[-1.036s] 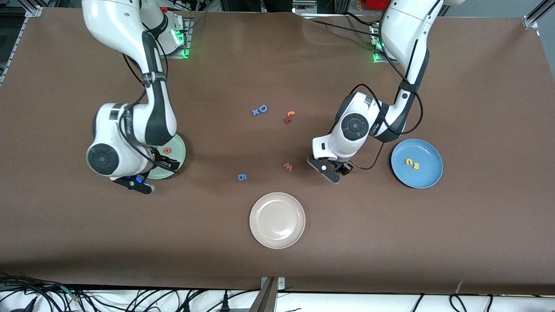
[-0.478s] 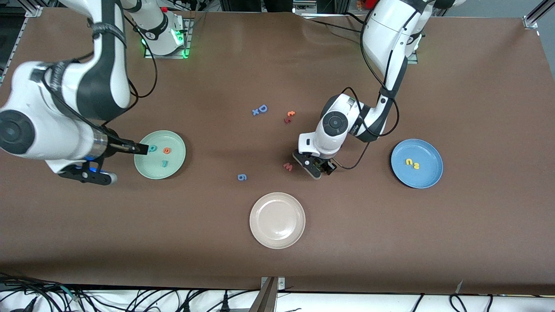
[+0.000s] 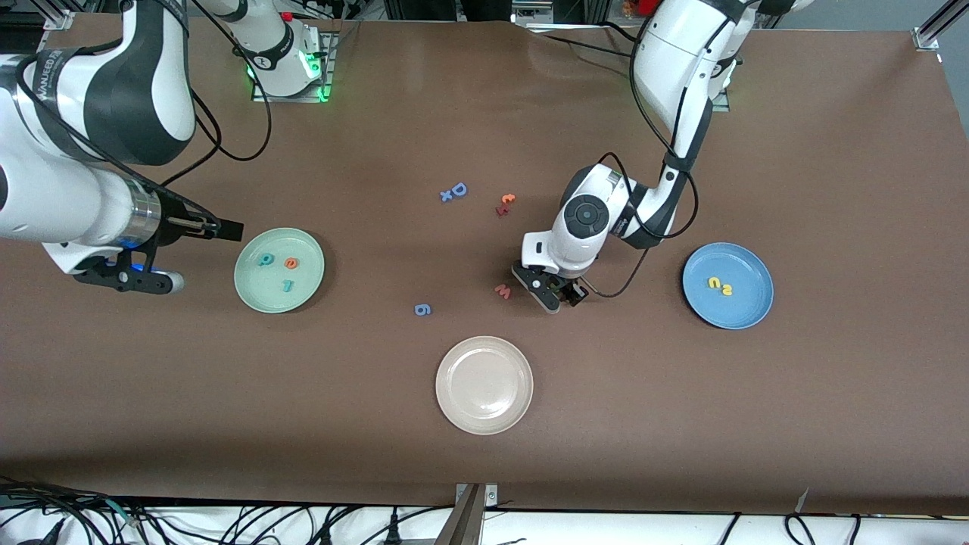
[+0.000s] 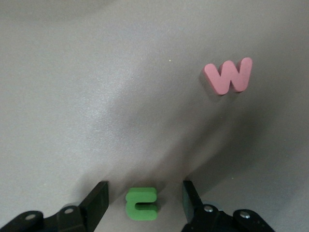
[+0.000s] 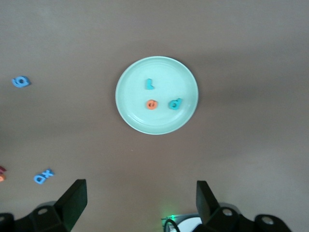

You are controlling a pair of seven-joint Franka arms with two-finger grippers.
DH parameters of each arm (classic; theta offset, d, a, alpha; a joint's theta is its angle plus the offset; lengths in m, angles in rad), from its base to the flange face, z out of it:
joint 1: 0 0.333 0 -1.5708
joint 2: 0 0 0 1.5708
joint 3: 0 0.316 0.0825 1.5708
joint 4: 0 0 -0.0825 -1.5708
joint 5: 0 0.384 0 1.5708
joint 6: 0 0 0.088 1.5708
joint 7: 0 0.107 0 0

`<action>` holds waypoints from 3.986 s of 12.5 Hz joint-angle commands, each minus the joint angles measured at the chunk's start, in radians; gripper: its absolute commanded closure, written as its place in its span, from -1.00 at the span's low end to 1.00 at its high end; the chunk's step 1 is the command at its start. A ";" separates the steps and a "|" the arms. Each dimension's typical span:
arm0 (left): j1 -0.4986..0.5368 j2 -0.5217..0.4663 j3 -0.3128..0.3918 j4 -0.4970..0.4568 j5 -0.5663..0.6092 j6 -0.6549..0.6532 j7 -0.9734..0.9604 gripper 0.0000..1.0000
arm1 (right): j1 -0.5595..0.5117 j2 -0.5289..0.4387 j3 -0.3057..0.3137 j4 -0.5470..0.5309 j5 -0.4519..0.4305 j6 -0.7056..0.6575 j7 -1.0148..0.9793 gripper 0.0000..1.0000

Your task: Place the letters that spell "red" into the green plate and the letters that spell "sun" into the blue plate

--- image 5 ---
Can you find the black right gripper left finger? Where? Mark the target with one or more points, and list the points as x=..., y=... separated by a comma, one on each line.
x=48, y=217

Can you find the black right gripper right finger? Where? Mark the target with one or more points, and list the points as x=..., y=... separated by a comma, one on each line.
x=229, y=220

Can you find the teal foam letter p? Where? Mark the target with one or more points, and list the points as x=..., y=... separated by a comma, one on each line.
x=178, y=102

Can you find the orange foam letter e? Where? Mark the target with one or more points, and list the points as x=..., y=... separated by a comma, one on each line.
x=152, y=105

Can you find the teal foam letter l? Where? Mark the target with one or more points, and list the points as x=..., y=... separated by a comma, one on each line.
x=149, y=85

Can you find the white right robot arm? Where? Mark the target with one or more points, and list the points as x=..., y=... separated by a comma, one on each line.
x=190, y=225

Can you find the blue foam letter D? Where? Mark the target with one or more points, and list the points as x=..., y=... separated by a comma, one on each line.
x=38, y=179

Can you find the blue foam letter x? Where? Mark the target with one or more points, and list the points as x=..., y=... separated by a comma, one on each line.
x=48, y=173

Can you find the orange foam letter t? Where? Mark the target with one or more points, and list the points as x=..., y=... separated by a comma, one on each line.
x=2, y=178

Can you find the dark red foam letter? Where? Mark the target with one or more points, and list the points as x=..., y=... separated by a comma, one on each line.
x=2, y=169

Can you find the blue foam letter g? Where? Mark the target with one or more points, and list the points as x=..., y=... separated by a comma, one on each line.
x=25, y=82

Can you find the light green plate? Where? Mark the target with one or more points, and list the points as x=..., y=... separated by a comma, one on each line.
x=135, y=72

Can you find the brown table cover sheet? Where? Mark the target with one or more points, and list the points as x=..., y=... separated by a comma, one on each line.
x=72, y=48

